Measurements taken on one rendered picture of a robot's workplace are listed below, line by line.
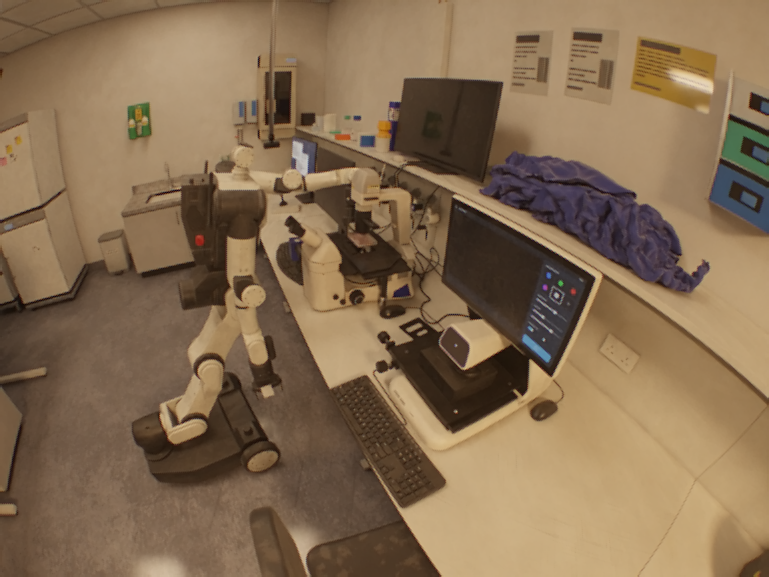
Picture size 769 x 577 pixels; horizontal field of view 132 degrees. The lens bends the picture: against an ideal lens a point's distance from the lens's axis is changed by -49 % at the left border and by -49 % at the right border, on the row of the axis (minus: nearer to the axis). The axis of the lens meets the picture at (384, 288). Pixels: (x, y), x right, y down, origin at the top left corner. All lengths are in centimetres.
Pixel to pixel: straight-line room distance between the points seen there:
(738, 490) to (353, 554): 128
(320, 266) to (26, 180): 300
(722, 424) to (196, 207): 180
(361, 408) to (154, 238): 281
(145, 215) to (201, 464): 235
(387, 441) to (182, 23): 381
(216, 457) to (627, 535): 162
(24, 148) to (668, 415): 435
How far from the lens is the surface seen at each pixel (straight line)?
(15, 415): 274
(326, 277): 128
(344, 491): 170
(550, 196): 106
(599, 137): 136
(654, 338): 120
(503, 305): 82
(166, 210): 331
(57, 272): 375
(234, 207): 96
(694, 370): 120
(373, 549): 112
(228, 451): 169
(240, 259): 101
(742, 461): 133
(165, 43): 385
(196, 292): 125
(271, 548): 63
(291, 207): 245
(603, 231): 98
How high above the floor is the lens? 157
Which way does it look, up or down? 32 degrees down
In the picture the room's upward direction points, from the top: 5 degrees clockwise
